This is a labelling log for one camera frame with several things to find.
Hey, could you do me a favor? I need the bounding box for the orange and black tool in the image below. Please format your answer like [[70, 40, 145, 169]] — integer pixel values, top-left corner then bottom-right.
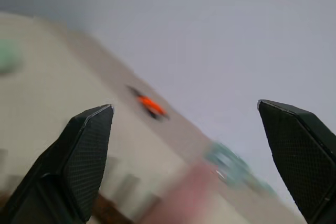
[[125, 84, 171, 121]]

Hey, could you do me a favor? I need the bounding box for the pink plate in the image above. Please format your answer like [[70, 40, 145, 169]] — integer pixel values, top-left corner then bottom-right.
[[136, 162, 237, 224]]

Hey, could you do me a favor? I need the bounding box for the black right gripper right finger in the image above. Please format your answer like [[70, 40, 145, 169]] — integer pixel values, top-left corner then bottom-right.
[[257, 99, 336, 224]]

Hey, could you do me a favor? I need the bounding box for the green plate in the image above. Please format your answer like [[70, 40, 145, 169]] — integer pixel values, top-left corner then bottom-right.
[[0, 39, 23, 74]]

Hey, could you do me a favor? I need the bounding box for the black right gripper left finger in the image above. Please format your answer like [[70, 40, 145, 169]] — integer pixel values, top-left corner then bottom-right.
[[0, 104, 115, 224]]

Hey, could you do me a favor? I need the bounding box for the blue plate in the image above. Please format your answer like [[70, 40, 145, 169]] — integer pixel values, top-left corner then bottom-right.
[[204, 141, 278, 198]]

